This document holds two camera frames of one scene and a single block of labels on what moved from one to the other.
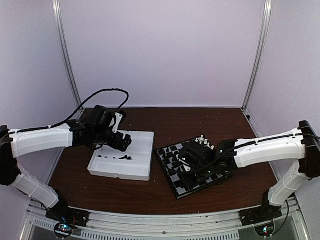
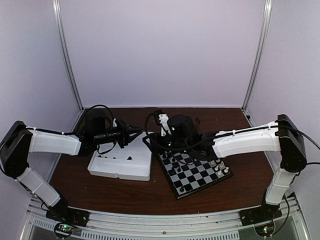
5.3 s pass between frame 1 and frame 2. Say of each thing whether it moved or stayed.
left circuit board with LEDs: stayed
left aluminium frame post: stayed
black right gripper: moved
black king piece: stayed
